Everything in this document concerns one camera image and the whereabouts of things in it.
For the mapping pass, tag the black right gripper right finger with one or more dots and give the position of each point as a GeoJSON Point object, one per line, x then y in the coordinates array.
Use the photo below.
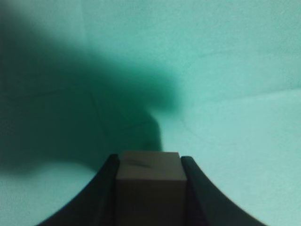
{"type": "Point", "coordinates": [206, 205]}

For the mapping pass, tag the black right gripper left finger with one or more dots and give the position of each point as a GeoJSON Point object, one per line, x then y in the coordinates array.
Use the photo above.
{"type": "Point", "coordinates": [95, 204]}

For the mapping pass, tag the pink cube placed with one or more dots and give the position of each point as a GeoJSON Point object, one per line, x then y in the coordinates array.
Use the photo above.
{"type": "Point", "coordinates": [150, 189]}

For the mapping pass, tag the green backdrop cloth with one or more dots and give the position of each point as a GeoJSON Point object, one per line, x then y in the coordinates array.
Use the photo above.
{"type": "Point", "coordinates": [219, 80]}

